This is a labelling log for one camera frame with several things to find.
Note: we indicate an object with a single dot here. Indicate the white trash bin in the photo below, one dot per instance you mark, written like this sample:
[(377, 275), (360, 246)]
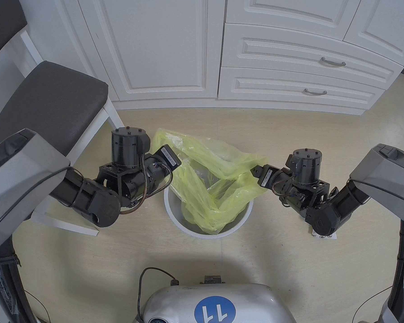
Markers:
[(188, 229)]

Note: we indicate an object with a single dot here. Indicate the yellow plastic bag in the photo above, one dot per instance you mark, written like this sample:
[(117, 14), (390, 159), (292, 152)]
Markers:
[(218, 197)]

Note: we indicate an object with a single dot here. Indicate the white printed wrapper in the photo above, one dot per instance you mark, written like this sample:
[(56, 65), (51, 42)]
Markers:
[(325, 237)]

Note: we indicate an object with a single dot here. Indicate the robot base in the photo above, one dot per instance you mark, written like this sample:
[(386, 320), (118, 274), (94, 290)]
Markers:
[(175, 301)]

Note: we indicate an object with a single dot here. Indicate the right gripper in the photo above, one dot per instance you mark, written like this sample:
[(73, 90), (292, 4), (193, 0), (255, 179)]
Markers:
[(279, 182)]

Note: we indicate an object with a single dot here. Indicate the white chair with grey seat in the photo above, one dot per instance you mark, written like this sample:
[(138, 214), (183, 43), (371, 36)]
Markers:
[(47, 106)]

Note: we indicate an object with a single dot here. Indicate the white wardrobe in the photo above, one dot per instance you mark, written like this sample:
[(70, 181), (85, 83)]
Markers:
[(155, 29)]

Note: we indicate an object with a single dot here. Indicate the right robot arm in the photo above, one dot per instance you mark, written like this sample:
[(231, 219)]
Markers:
[(383, 177)]

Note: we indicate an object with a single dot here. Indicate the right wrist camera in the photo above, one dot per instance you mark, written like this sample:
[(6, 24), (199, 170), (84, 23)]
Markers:
[(291, 163)]

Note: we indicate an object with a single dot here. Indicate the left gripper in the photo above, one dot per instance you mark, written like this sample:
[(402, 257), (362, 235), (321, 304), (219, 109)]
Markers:
[(158, 170)]

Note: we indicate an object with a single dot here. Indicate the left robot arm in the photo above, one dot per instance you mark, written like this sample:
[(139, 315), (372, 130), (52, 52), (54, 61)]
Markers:
[(23, 180)]

